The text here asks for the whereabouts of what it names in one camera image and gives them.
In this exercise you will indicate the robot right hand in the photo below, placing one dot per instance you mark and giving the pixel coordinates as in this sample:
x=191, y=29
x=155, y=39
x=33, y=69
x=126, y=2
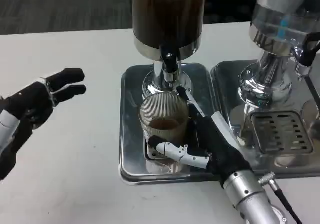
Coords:
x=220, y=149

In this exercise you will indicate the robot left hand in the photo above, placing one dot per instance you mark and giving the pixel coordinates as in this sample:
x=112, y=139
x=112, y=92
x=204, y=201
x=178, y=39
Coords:
x=27, y=101

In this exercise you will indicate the clear ribbed glass cup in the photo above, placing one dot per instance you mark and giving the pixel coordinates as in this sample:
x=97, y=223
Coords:
x=162, y=114

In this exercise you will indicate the robot right arm silver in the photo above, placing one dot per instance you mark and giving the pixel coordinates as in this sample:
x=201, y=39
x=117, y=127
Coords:
x=250, y=196

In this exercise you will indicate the steel drip tray base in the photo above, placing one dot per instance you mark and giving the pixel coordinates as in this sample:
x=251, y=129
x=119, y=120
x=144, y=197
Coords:
x=132, y=124
x=230, y=84

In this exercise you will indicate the black tap with chrome spout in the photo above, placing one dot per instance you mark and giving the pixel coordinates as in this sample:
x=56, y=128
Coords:
x=308, y=51
x=169, y=61

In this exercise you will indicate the drink dispenser with clear tank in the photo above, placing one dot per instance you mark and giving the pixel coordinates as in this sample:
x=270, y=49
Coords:
x=275, y=16

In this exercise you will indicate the drink dispenser with dark drink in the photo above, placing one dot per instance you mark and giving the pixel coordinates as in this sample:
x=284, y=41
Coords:
x=167, y=14

